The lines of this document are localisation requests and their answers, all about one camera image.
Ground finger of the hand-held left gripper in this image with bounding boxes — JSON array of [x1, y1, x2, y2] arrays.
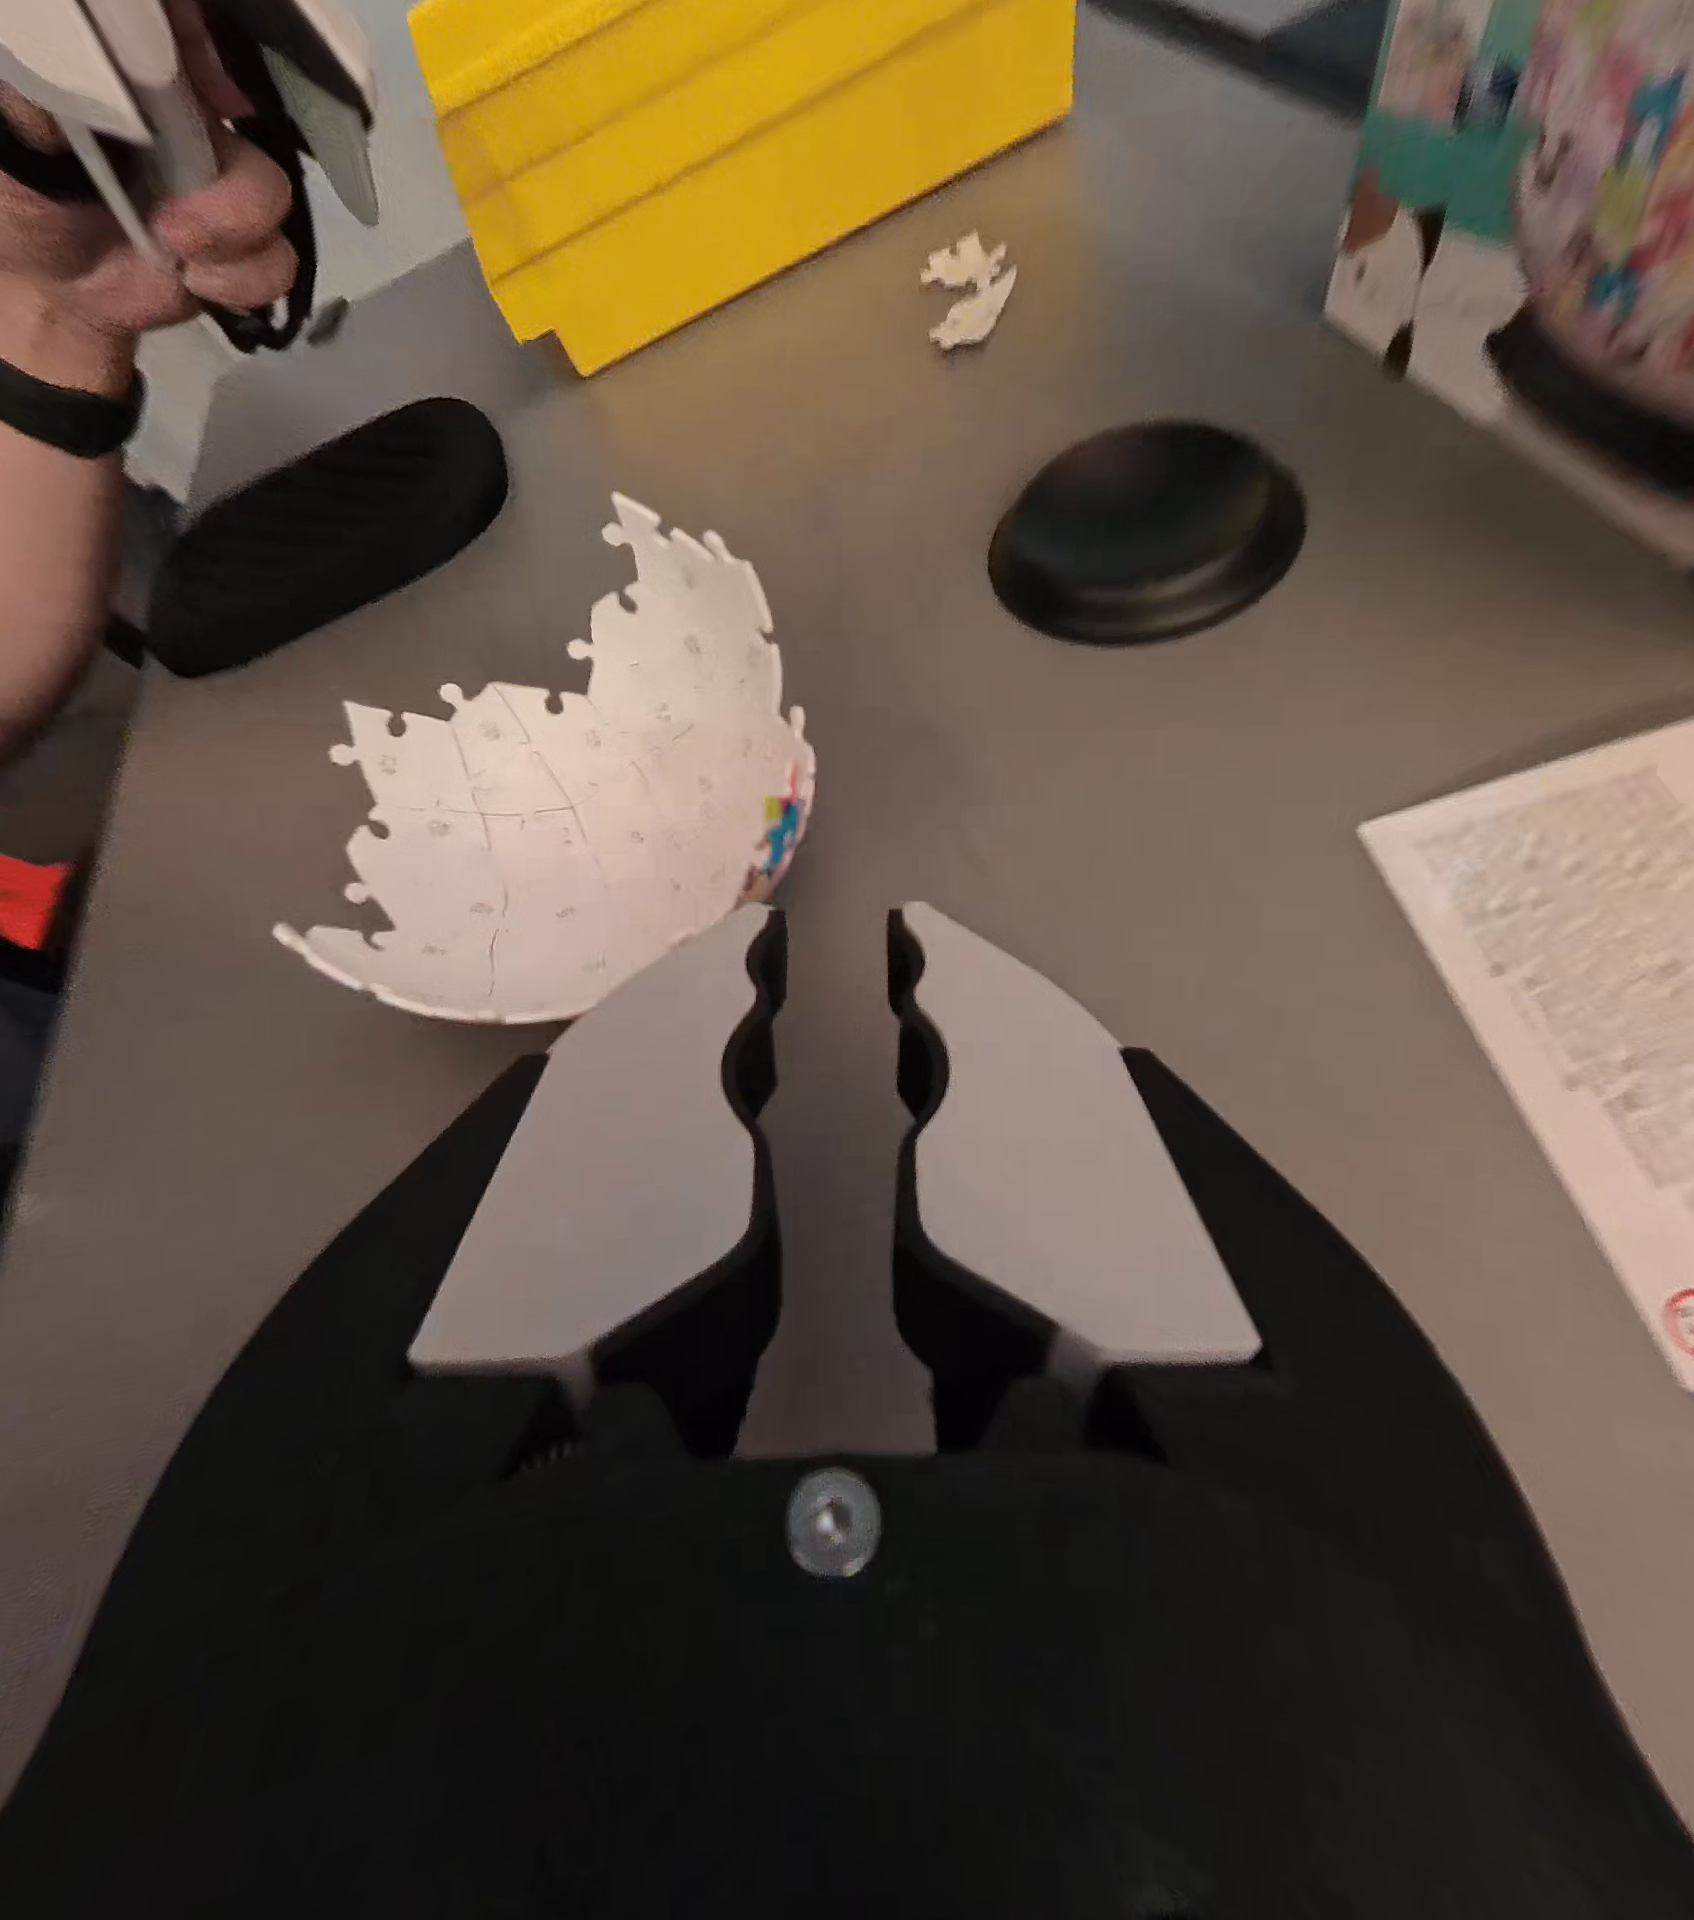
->
[[0, 0, 224, 207], [274, 0, 389, 231]]

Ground yellow storage bin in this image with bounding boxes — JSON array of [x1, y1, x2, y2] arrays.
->
[[401, 0, 1080, 381]]

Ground person's left hand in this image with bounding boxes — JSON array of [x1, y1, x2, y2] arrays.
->
[[0, 44, 309, 387]]

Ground assembled white puzzle section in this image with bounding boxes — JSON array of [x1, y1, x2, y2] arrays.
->
[[275, 494, 823, 1030]]

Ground black round ball stand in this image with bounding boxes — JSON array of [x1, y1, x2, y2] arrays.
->
[[984, 418, 1310, 650]]

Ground black chair armrest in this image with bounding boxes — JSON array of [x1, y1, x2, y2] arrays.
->
[[145, 394, 512, 685]]

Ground black wristband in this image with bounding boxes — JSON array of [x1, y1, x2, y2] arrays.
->
[[0, 257, 150, 467]]

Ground colourful puzzle box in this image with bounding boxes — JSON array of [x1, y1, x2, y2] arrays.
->
[[1319, 0, 1694, 639]]

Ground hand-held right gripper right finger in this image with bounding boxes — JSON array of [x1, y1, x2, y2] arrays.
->
[[884, 900, 1266, 1377]]

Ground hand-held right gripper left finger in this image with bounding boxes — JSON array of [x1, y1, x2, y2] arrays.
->
[[408, 909, 790, 1382]]

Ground white instruction leaflet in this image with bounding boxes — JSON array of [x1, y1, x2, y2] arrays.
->
[[1357, 691, 1694, 1585]]

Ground scattered loose puzzle pieces group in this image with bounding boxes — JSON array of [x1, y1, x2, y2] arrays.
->
[[918, 232, 1022, 355]]

